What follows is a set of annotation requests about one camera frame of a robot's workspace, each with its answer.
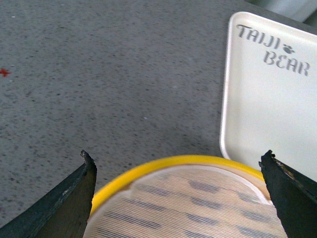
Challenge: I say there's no white steamer liner cloth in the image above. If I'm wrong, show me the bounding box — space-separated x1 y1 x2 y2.
83 165 288 238

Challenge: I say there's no cream rectangular serving tray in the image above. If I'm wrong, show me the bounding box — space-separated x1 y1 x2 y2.
219 12 317 179

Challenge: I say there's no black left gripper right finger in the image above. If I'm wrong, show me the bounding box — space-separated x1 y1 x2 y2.
259 150 317 238

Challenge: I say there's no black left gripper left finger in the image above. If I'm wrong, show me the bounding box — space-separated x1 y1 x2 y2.
0 150 97 238

